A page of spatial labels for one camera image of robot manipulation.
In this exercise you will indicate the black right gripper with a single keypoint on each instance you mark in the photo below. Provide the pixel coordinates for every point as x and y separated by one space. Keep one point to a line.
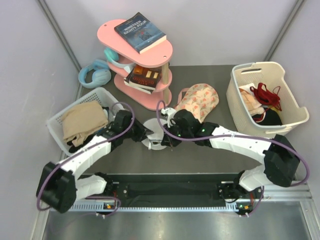
169 140

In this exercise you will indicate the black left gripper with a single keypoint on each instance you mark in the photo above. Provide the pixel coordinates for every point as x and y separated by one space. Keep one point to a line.
142 131

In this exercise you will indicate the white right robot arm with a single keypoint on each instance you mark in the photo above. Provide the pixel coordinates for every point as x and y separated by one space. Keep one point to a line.
278 162

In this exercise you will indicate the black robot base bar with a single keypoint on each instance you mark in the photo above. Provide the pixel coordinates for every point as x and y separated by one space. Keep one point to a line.
177 190

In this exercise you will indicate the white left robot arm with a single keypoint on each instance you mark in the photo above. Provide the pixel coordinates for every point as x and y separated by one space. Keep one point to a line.
61 184

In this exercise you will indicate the cream plastic laundry basket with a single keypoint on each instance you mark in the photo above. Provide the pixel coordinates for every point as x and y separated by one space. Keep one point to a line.
272 74

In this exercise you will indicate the black white blue garment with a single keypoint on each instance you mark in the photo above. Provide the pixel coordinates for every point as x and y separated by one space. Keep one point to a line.
106 111

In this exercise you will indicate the pink three-tier shelf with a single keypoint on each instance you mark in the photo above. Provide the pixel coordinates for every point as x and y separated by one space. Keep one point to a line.
157 56

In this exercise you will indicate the dark red paperback book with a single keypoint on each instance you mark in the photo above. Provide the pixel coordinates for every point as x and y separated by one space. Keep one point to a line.
144 77

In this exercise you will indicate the beige folded garment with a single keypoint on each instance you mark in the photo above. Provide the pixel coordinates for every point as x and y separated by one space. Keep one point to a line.
81 121

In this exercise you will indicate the blue headphones on floor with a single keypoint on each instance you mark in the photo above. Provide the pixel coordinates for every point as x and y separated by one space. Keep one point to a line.
101 74

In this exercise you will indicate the teal headphones on shelf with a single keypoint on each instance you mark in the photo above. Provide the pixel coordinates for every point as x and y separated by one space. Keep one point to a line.
113 57

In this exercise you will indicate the white perforated plastic basket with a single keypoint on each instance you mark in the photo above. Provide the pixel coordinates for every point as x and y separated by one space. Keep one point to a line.
105 99

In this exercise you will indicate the peach garment in basket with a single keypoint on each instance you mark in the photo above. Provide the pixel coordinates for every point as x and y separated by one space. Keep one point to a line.
254 107

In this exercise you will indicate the blue Nineteen Eighty-Four book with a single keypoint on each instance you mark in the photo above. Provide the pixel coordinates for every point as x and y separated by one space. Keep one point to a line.
140 33

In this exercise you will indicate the black garment in basket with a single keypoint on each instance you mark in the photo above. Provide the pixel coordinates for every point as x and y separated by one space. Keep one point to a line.
268 118

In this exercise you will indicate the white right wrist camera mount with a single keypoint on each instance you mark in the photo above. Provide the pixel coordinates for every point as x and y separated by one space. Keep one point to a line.
169 113

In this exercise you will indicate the grey slotted cable duct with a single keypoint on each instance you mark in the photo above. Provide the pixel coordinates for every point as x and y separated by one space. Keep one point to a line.
108 206

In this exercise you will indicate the red strappy garment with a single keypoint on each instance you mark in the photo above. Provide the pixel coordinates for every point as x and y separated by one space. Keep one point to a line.
266 97

